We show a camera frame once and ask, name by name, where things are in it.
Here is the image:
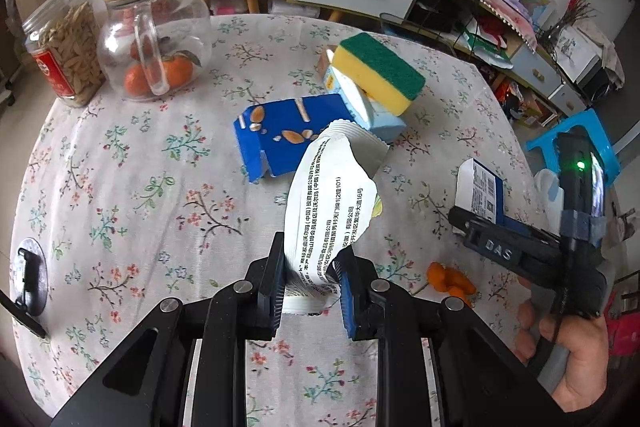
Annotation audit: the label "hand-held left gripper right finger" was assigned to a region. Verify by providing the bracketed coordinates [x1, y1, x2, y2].
[334, 247, 576, 427]

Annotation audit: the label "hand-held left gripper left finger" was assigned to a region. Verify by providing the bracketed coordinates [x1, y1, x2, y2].
[50, 231, 288, 427]

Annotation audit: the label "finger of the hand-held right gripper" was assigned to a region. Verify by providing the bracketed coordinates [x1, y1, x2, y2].
[500, 214, 563, 242]
[447, 206, 483, 238]

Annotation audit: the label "small blue and white box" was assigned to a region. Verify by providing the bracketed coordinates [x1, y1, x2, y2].
[456, 158, 507, 228]

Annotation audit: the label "white plastic waste bin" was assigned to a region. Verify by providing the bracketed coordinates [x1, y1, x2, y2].
[532, 169, 566, 233]

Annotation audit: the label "white packaging bag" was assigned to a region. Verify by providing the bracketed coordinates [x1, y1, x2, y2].
[282, 119, 391, 315]

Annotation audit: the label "person's right hand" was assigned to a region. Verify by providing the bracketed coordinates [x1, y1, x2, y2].
[515, 299, 612, 414]

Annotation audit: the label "orange peel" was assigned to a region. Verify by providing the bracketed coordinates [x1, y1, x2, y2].
[426, 262, 477, 308]

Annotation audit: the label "blue plastic stool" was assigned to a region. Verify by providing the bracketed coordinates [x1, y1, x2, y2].
[524, 109, 623, 188]

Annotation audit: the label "narrow pale blue sideboard drawer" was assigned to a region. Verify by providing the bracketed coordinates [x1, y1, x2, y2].
[547, 79, 586, 115]

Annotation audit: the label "light blue box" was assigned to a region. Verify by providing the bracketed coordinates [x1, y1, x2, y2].
[330, 67, 407, 142]

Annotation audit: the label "wide pale blue sideboard drawer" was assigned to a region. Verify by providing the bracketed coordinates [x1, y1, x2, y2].
[512, 42, 561, 92]

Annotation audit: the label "floral tablecloth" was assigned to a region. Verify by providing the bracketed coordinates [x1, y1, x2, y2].
[10, 14, 556, 427]

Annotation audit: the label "wooden low sideboard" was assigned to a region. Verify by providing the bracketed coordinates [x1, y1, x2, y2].
[400, 0, 591, 118]

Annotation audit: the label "green and yellow sponge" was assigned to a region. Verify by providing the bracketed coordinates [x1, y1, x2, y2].
[332, 33, 426, 116]

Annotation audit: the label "flattened blue carton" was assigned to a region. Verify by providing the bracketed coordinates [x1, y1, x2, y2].
[232, 94, 358, 184]

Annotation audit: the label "red and green paper stack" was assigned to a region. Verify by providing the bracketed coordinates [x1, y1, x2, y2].
[452, 14, 516, 70]

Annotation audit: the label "dried branches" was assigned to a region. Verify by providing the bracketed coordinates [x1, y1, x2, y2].
[537, 0, 598, 58]

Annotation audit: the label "small orange box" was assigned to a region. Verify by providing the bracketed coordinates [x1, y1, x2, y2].
[315, 48, 337, 92]

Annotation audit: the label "tangerine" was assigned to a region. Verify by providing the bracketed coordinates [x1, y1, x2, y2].
[160, 54, 195, 88]
[122, 63, 151, 98]

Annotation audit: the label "black phone stand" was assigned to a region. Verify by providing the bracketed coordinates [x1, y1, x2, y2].
[0, 237, 51, 340]

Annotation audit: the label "glass jar with wooden lid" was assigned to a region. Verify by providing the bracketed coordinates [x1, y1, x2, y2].
[97, 0, 213, 102]

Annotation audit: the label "plastic jar of seeds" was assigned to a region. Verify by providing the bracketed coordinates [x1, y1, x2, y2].
[21, 0, 108, 108]

